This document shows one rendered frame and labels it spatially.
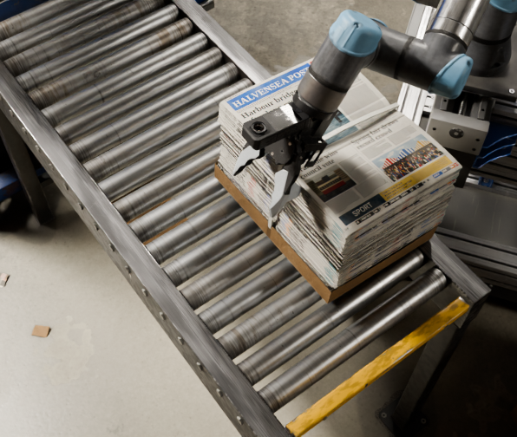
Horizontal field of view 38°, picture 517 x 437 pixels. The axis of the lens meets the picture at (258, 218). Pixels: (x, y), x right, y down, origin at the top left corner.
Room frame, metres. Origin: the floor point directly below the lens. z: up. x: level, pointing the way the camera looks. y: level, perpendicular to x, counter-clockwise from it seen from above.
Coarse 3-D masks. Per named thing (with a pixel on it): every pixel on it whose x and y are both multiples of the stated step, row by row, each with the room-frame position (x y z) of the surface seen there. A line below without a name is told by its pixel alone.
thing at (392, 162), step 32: (384, 128) 0.93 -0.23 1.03; (416, 128) 0.93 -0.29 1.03; (320, 160) 0.83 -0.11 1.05; (352, 160) 0.84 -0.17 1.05; (384, 160) 0.84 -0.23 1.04; (416, 160) 0.85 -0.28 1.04; (448, 160) 0.86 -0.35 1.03; (320, 192) 0.76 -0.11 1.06; (352, 192) 0.76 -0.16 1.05; (384, 192) 0.77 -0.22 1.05; (416, 192) 0.77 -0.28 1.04; (448, 192) 0.83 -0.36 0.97; (288, 224) 0.78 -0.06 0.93; (320, 224) 0.72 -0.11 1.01; (352, 224) 0.70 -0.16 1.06; (384, 224) 0.74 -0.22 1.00; (416, 224) 0.78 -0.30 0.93; (320, 256) 0.71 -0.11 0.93; (352, 256) 0.68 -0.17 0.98; (384, 256) 0.74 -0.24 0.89
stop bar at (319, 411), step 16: (448, 304) 0.67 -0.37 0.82; (464, 304) 0.67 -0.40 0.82; (432, 320) 0.64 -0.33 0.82; (448, 320) 0.64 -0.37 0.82; (416, 336) 0.60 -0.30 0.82; (432, 336) 0.61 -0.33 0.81; (384, 352) 0.57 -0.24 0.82; (400, 352) 0.57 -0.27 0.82; (368, 368) 0.54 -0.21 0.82; (384, 368) 0.54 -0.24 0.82; (352, 384) 0.51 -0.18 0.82; (368, 384) 0.51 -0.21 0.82; (320, 400) 0.48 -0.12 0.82; (336, 400) 0.48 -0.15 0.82; (304, 416) 0.44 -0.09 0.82; (320, 416) 0.44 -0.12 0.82; (288, 432) 0.42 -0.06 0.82; (304, 432) 0.42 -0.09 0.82
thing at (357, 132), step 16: (368, 112) 0.97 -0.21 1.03; (384, 112) 0.97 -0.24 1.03; (400, 112) 0.98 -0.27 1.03; (336, 128) 0.92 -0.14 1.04; (352, 128) 0.92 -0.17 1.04; (368, 128) 0.92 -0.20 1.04; (336, 144) 0.88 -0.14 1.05; (272, 160) 0.84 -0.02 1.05; (272, 176) 0.83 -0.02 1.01; (272, 224) 0.81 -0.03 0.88
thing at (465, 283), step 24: (168, 0) 1.55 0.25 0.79; (192, 0) 1.54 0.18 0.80; (216, 24) 1.46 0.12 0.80; (240, 48) 1.37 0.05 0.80; (240, 72) 1.30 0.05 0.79; (264, 72) 1.29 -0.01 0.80; (432, 240) 0.83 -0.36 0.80; (432, 264) 0.78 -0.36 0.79; (456, 264) 0.77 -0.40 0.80; (456, 288) 0.72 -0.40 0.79; (480, 288) 0.72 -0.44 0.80
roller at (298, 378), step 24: (408, 288) 0.72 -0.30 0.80; (432, 288) 0.72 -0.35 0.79; (384, 312) 0.66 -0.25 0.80; (408, 312) 0.67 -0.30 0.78; (336, 336) 0.61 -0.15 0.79; (360, 336) 0.61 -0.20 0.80; (312, 360) 0.56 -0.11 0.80; (336, 360) 0.56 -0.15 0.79; (288, 384) 0.51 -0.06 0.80; (312, 384) 0.52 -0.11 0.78
